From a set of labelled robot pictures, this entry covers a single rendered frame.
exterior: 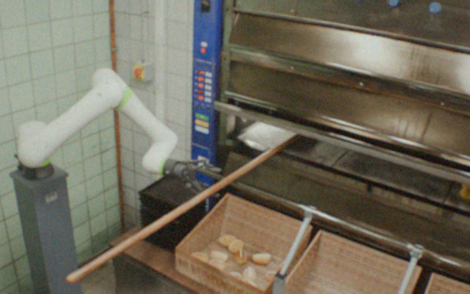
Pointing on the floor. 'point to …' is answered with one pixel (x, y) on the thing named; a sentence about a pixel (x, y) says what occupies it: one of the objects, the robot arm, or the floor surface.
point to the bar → (324, 220)
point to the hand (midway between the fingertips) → (215, 182)
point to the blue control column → (205, 29)
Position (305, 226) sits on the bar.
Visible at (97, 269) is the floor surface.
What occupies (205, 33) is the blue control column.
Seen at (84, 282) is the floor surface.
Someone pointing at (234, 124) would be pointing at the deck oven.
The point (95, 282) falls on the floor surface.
